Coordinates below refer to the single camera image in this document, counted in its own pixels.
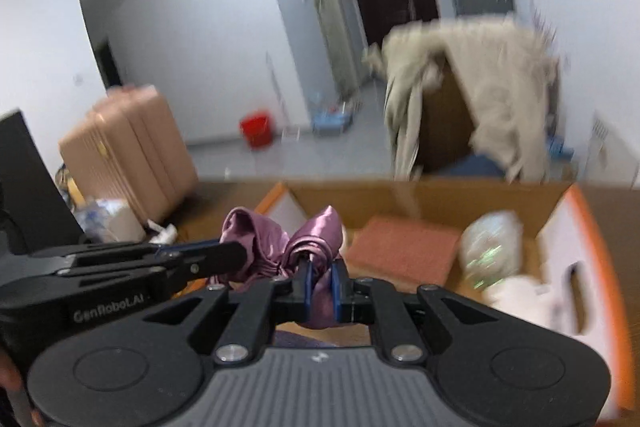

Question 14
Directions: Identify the purple satin scrunchie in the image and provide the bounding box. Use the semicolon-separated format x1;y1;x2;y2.
209;206;344;329

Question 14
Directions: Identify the orange scrubbing sponge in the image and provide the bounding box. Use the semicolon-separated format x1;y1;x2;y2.
344;216;462;291

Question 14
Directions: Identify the iridescent scrunchie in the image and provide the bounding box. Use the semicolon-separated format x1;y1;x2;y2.
459;210;523;291

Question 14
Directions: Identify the white yellow hamster plush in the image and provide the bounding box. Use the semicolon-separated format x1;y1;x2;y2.
483;275;562;332

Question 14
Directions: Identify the black paper bag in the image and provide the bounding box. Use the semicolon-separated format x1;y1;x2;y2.
0;110;82;255

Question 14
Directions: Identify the white crumpled cloth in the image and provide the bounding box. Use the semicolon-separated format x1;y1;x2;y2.
146;220;178;245

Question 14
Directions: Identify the pink suitcase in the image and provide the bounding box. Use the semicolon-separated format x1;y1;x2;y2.
58;86;198;223

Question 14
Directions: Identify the red bucket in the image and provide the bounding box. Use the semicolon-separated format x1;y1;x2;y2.
240;112;273;150

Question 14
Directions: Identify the red cardboard box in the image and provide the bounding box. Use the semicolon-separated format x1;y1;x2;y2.
171;178;639;426

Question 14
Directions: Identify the wooden chair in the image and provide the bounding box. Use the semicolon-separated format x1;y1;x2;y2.
416;54;486;178

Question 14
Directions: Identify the beige jacket on chair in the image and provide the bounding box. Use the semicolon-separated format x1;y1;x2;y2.
362;15;558;183

